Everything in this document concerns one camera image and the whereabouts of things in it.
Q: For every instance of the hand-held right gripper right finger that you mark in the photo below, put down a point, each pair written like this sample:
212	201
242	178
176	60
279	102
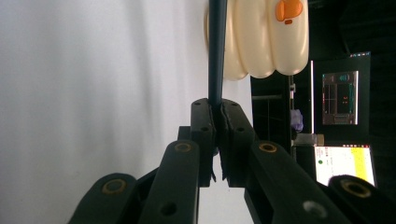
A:
238	140

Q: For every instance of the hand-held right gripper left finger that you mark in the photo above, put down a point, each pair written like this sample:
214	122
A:
202	140

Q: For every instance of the cream ribbed holder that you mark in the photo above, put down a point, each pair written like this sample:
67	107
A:
264	40

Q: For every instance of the small purple object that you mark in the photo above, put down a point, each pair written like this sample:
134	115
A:
296	119

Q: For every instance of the bright laptop screen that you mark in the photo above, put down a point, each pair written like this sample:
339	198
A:
342	163

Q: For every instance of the dark computer monitor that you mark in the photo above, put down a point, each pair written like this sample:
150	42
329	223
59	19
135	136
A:
339	99

